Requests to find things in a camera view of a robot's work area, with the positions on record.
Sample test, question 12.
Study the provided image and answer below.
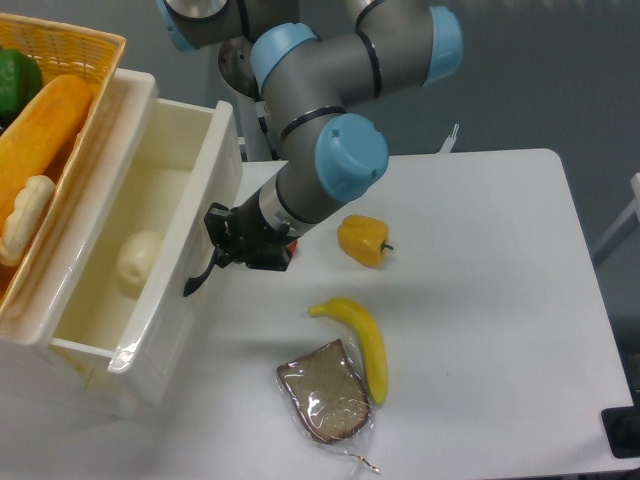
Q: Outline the green bell pepper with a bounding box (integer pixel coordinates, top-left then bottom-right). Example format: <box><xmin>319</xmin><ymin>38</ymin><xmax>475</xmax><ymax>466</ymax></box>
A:
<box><xmin>0</xmin><ymin>49</ymin><xmax>43</xmax><ymax>125</ymax></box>

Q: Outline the yellow banana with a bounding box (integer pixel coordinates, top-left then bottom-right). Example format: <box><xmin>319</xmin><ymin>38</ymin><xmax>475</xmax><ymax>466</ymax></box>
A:
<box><xmin>308</xmin><ymin>297</ymin><xmax>389</xmax><ymax>405</ymax></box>

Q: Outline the wrapped brown bread slice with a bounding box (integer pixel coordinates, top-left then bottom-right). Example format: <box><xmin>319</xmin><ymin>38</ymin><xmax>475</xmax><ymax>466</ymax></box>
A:
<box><xmin>275</xmin><ymin>339</ymin><xmax>381</xmax><ymax>479</ymax></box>

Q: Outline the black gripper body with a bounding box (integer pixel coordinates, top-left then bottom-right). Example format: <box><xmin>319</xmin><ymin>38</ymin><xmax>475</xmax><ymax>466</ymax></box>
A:
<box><xmin>227</xmin><ymin>199</ymin><xmax>293</xmax><ymax>272</ymax></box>

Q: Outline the white top drawer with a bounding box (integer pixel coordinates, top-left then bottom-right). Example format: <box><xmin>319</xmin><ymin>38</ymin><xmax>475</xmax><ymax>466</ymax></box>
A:
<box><xmin>51</xmin><ymin>100</ymin><xmax>243</xmax><ymax>416</ymax></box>

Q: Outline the yellow bell pepper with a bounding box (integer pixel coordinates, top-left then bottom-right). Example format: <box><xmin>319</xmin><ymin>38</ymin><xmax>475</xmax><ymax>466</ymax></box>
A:
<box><xmin>337</xmin><ymin>215</ymin><xmax>393</xmax><ymax>268</ymax></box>

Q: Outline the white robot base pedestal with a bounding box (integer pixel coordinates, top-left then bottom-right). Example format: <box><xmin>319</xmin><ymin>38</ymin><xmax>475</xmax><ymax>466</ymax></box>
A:
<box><xmin>218</xmin><ymin>38</ymin><xmax>281</xmax><ymax>162</ymax></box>

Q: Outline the orange baguette loaf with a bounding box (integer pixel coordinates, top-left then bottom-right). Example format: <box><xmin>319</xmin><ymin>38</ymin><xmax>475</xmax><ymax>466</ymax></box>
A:
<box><xmin>1</xmin><ymin>74</ymin><xmax>93</xmax><ymax>220</ymax></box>

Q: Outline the white drawer cabinet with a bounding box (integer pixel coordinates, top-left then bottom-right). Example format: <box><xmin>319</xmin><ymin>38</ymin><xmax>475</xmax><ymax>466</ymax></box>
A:
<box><xmin>1</xmin><ymin>69</ymin><xmax>158</xmax><ymax>415</ymax></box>

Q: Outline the cream white pastry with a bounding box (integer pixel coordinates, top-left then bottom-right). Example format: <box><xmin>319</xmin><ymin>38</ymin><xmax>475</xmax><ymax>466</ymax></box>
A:
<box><xmin>1</xmin><ymin>175</ymin><xmax>56</xmax><ymax>267</ymax></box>

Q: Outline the black device at edge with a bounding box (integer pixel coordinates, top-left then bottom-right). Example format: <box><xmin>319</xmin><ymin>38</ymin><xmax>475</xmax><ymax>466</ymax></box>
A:
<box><xmin>601</xmin><ymin>406</ymin><xmax>639</xmax><ymax>459</ymax></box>

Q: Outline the white pear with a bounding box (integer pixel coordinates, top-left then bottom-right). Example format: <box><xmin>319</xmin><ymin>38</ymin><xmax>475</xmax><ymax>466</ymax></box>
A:
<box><xmin>116</xmin><ymin>230</ymin><xmax>163</xmax><ymax>298</ymax></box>

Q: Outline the red bell pepper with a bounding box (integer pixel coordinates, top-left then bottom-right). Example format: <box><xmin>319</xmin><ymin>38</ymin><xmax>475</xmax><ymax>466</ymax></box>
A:
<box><xmin>287</xmin><ymin>240</ymin><xmax>298</xmax><ymax>256</ymax></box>

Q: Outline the yellow wicker basket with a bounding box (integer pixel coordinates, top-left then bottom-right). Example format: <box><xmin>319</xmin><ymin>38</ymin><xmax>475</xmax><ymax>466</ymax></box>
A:
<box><xmin>1</xmin><ymin>13</ymin><xmax>126</xmax><ymax>310</ymax></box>

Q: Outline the white frame at right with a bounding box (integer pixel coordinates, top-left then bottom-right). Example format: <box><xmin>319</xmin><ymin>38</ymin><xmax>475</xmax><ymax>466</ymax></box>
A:
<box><xmin>591</xmin><ymin>173</ymin><xmax>639</xmax><ymax>269</ymax></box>

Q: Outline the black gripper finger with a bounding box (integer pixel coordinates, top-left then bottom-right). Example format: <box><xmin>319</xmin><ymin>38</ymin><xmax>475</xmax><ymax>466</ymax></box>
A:
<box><xmin>215</xmin><ymin>242</ymin><xmax>246</xmax><ymax>268</ymax></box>
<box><xmin>204</xmin><ymin>202</ymin><xmax>231</xmax><ymax>250</ymax></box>

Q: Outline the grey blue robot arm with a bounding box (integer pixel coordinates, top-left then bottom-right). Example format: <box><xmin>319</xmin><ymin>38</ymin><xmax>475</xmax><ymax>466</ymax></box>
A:
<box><xmin>158</xmin><ymin>1</ymin><xmax>464</xmax><ymax>271</ymax></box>

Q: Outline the black top drawer handle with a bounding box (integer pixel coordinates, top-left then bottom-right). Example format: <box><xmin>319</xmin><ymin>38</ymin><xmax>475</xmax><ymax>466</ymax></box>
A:
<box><xmin>183</xmin><ymin>247</ymin><xmax>219</xmax><ymax>298</ymax></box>

